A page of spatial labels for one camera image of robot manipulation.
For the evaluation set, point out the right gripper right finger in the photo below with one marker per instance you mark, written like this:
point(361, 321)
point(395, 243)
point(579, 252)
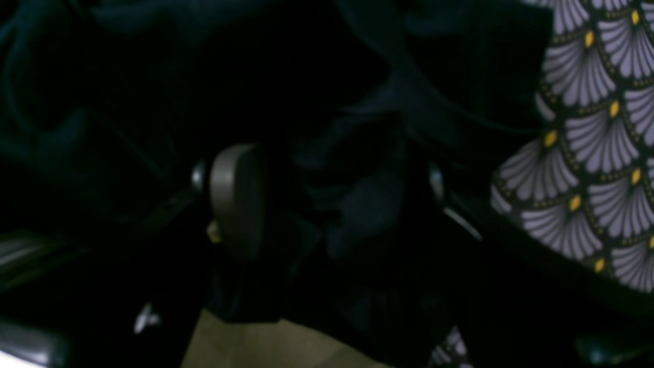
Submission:
point(438, 187)

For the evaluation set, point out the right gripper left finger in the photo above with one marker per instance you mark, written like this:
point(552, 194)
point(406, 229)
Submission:
point(238, 193)

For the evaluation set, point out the dark navy T-shirt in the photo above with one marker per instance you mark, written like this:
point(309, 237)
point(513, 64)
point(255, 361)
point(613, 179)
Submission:
point(107, 104)

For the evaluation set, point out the fan-patterned grey tablecloth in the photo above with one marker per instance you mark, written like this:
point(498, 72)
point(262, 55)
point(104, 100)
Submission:
point(583, 188)

